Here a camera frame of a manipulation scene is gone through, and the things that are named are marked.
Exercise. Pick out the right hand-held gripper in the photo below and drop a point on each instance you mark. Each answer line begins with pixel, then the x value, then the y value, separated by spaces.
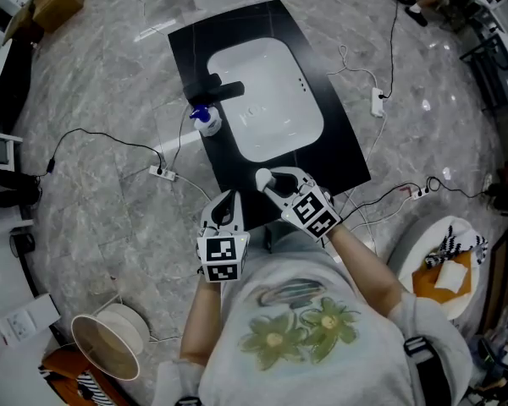
pixel 315 214

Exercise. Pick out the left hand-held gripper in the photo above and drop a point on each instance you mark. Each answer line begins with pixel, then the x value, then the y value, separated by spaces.
pixel 222 254

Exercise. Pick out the person's right forearm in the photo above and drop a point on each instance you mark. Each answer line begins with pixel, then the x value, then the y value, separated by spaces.
pixel 364 269

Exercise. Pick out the person's left forearm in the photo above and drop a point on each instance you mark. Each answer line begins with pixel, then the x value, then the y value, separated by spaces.
pixel 201 324

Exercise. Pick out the blue pump soap bottle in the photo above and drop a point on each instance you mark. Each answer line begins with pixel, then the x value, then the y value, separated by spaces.
pixel 208 121

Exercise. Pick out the white power strip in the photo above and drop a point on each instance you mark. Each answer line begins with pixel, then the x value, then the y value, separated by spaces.
pixel 419 193
pixel 377 102
pixel 164 172

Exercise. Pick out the white sink basin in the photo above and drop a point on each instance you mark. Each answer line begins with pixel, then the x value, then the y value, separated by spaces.
pixel 275 100

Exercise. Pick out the black faucet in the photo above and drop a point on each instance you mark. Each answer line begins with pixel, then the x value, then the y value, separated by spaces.
pixel 213 89

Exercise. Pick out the white round stool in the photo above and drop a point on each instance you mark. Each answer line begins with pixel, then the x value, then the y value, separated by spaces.
pixel 410 243

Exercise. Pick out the person's white flower print shirt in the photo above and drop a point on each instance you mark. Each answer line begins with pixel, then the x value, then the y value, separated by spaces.
pixel 305 353

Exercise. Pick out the orange cloth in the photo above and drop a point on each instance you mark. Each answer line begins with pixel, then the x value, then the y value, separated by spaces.
pixel 423 286

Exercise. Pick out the black white striped cloth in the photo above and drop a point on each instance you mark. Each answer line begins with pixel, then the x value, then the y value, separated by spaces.
pixel 453 243

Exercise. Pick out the white folded tissue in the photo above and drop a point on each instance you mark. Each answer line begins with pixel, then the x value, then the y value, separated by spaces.
pixel 451 276

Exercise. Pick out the white flat box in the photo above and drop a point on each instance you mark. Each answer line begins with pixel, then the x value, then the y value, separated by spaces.
pixel 27 319

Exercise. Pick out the black metal chair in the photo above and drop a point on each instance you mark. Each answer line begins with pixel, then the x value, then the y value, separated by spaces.
pixel 491 74

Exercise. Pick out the cardboard box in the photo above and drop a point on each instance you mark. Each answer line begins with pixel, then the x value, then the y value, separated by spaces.
pixel 61 0

